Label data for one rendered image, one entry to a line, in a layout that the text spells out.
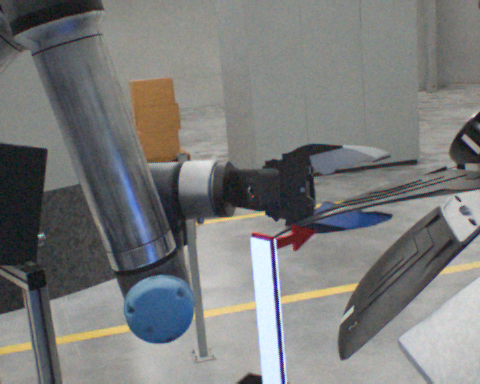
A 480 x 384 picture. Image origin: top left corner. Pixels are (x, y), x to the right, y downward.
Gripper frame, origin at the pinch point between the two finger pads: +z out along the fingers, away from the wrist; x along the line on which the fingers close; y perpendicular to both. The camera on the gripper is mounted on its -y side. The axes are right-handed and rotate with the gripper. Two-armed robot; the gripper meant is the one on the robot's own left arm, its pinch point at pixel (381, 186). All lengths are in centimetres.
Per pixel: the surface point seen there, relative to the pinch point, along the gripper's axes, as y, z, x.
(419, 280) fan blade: 10.4, 4.4, 13.7
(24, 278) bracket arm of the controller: 7, -53, 13
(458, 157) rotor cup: 10.6, 9.7, -2.4
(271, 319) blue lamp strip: -24.0, -8.9, 8.4
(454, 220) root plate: 13.9, 9.3, 6.3
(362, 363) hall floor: 192, -13, 97
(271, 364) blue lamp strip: -23.2, -9.2, 12.6
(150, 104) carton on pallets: 726, -317, -49
